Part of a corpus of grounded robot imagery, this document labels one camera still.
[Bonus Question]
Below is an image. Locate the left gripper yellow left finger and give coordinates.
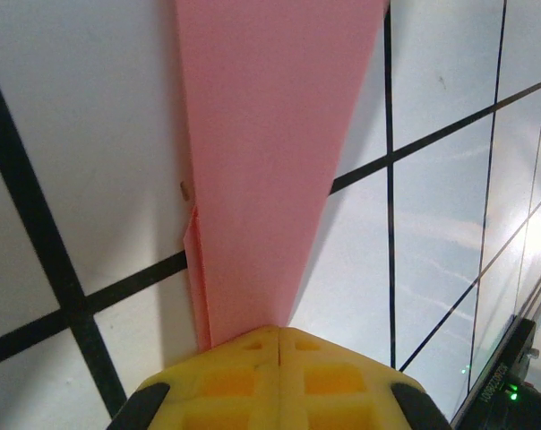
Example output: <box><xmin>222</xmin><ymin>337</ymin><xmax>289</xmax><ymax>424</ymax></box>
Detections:
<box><xmin>111</xmin><ymin>326</ymin><xmax>281</xmax><ymax>430</ymax></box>

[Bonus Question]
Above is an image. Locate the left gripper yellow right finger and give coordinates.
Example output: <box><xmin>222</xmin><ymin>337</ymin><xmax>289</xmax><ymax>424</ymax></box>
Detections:
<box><xmin>279</xmin><ymin>326</ymin><xmax>453</xmax><ymax>430</ymax></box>

